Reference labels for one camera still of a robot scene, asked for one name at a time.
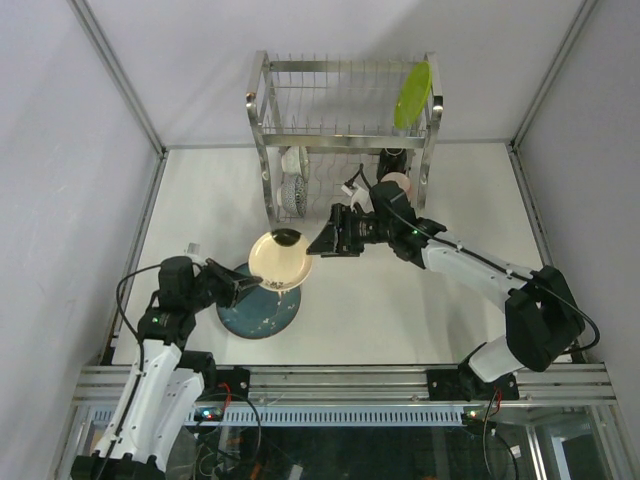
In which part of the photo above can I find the cream plate with floral print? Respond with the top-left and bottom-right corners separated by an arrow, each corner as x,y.
248,228 -> 313,292

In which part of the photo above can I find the dark blue patterned bowl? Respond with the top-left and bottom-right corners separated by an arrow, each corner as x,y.
276,175 -> 308,217

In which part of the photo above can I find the teal patterned white bowl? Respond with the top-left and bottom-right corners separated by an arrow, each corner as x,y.
281,146 -> 310,181

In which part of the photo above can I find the pink ceramic mug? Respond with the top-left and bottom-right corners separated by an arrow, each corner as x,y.
380,172 -> 411,196

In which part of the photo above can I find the black mug cream inside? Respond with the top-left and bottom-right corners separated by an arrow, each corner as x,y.
376,148 -> 407,180

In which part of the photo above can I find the stainless steel dish rack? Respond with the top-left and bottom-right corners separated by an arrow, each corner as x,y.
245,50 -> 444,223

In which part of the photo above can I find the lime green plate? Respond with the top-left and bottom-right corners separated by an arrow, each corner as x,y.
394,61 -> 432,130

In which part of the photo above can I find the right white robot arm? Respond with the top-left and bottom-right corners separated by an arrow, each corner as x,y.
307,181 -> 587,400

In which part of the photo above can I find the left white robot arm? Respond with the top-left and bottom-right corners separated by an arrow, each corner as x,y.
71,256 -> 262,479

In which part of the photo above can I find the blue glazed ceramic plate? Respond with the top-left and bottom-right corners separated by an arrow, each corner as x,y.
216,286 -> 302,340

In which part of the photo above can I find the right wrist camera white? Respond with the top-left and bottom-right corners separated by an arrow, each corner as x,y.
341,183 -> 370,210

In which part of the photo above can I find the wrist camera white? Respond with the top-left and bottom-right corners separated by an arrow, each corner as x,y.
185,242 -> 201,259
341,183 -> 370,210

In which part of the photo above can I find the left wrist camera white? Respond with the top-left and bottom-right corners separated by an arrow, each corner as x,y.
185,242 -> 201,259

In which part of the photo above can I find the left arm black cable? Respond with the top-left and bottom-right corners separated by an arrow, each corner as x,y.
115,263 -> 164,341

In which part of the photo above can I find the aluminium front rail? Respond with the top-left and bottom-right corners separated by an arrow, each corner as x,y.
72,363 -> 616,407

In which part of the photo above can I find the perforated cable tray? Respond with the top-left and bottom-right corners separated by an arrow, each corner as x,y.
92,405 -> 474,427

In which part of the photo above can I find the aluminium frame post left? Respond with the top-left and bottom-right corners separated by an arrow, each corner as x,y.
68,0 -> 166,158

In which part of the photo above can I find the aluminium frame post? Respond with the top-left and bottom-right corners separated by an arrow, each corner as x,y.
68,0 -> 166,158
510,0 -> 599,150

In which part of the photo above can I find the aluminium frame post right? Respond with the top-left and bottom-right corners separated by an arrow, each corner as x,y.
510,0 -> 599,150

